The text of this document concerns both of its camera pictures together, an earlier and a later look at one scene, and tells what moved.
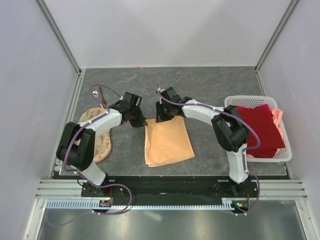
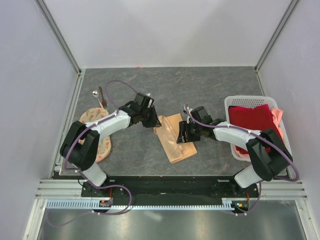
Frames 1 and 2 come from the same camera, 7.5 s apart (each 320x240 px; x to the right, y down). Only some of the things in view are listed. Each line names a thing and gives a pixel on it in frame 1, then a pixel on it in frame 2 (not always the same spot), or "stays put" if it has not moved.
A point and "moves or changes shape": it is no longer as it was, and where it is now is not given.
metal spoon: x=96 y=94 stays put
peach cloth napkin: x=167 y=142 moves or changes shape
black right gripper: x=159 y=117 -> x=183 y=126
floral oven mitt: x=103 y=141 stays put
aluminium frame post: x=58 y=35 stays put
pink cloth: x=277 y=114 stays put
